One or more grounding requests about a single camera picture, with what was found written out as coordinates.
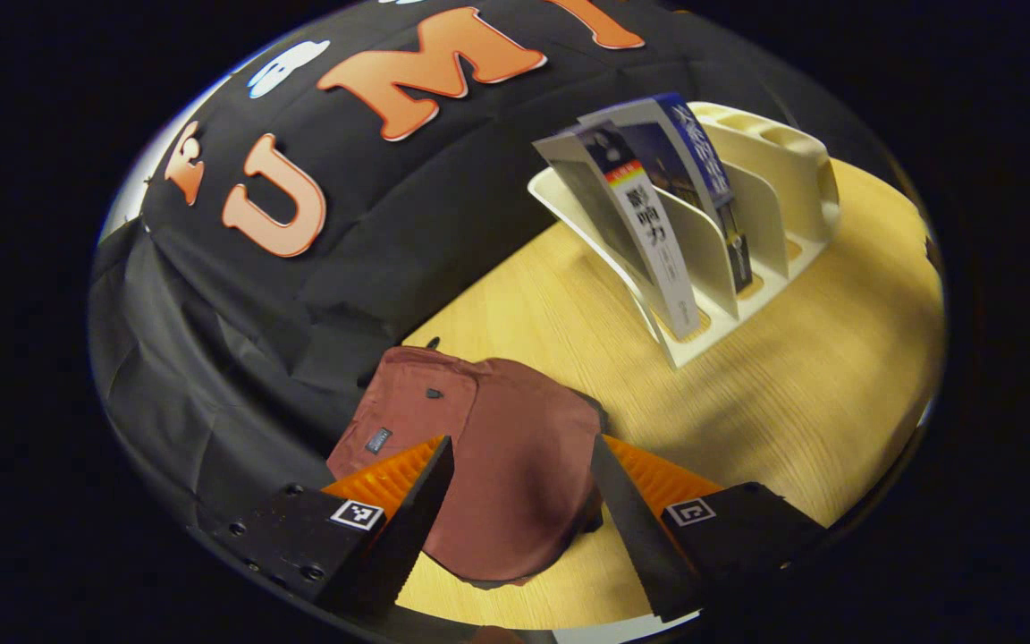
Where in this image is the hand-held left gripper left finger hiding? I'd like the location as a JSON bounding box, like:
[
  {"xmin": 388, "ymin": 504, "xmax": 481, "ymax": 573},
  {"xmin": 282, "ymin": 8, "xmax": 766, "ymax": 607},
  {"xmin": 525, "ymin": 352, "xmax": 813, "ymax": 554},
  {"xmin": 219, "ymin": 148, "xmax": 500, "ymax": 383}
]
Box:
[{"xmin": 193, "ymin": 436, "xmax": 455, "ymax": 618}]

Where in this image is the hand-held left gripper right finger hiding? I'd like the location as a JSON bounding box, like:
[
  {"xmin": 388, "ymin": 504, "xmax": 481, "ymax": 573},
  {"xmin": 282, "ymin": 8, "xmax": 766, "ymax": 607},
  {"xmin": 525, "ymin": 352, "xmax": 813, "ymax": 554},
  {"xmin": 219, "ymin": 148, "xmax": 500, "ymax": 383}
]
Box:
[{"xmin": 591, "ymin": 436, "xmax": 829, "ymax": 624}]

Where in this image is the maroon schoolbag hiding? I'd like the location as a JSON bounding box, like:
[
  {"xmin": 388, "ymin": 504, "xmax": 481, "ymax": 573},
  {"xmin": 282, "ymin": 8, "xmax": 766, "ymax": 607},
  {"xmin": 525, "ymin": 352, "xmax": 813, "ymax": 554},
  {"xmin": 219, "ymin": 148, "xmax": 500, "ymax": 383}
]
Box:
[{"xmin": 327, "ymin": 346, "xmax": 611, "ymax": 589}]

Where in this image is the white spine book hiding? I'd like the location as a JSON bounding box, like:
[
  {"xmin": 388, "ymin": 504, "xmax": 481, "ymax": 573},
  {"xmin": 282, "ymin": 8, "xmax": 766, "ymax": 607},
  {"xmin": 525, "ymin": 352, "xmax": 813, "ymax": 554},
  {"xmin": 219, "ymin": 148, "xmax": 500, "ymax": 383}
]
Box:
[{"xmin": 533, "ymin": 121, "xmax": 705, "ymax": 342}]

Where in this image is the blue cover book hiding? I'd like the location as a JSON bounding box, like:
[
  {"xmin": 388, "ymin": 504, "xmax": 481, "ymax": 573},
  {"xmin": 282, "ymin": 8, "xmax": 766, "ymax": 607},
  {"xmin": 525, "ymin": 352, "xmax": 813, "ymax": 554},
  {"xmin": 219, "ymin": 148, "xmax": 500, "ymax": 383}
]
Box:
[{"xmin": 578, "ymin": 92, "xmax": 754, "ymax": 295}]

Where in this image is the white bookshelf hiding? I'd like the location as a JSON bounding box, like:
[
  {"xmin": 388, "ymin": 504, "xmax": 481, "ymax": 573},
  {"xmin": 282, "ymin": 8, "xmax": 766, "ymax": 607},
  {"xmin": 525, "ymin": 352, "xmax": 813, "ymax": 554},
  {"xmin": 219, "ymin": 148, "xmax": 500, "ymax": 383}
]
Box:
[{"xmin": 528, "ymin": 101, "xmax": 841, "ymax": 370}]

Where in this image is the black backdrop cloth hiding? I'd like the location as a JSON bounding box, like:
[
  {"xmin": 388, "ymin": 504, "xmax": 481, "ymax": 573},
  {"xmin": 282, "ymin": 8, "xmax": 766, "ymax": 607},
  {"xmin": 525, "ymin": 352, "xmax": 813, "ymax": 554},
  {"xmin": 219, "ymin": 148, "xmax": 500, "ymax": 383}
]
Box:
[{"xmin": 89, "ymin": 0, "xmax": 847, "ymax": 547}]

